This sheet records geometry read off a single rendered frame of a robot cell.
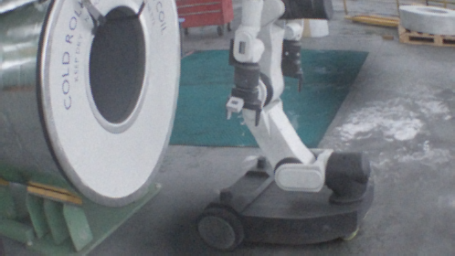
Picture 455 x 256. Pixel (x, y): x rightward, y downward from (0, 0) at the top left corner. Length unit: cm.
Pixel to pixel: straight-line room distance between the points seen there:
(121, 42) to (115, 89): 22
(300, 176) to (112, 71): 98
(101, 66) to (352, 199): 131
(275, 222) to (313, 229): 16
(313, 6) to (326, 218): 80
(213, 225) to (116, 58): 88
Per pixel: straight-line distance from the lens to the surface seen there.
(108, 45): 282
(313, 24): 710
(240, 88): 222
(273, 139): 246
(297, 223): 236
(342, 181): 239
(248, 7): 214
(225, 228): 244
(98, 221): 284
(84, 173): 228
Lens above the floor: 121
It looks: 17 degrees down
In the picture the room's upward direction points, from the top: 6 degrees counter-clockwise
